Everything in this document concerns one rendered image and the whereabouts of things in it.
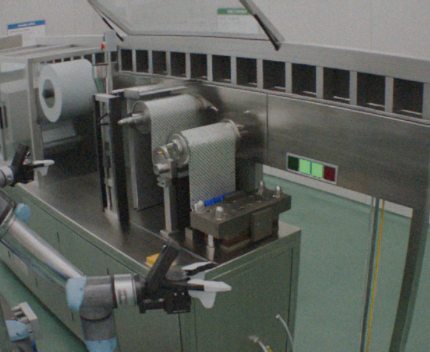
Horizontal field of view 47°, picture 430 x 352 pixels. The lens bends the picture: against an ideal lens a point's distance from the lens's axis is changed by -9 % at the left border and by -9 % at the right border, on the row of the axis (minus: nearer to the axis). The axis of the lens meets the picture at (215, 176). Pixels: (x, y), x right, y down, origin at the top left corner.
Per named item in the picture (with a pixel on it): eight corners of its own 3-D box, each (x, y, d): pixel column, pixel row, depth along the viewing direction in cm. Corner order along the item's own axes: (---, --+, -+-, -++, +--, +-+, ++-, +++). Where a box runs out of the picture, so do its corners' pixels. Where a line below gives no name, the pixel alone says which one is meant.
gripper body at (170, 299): (188, 299, 121) (137, 304, 119) (186, 265, 120) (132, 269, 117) (194, 312, 114) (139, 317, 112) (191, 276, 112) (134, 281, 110)
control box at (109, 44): (99, 51, 240) (98, 31, 237) (112, 49, 243) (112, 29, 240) (102, 52, 234) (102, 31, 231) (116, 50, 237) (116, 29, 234)
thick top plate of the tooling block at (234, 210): (190, 226, 208) (190, 211, 206) (262, 199, 233) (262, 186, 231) (218, 239, 197) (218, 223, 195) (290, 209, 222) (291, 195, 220)
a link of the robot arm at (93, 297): (71, 302, 117) (65, 271, 114) (117, 299, 119) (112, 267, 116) (70, 320, 110) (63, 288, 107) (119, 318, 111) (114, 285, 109)
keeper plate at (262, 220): (250, 239, 209) (250, 214, 206) (268, 232, 215) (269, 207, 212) (255, 242, 207) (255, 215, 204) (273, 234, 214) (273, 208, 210)
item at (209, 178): (190, 208, 212) (188, 163, 206) (234, 193, 227) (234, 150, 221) (191, 209, 212) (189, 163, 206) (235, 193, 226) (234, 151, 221)
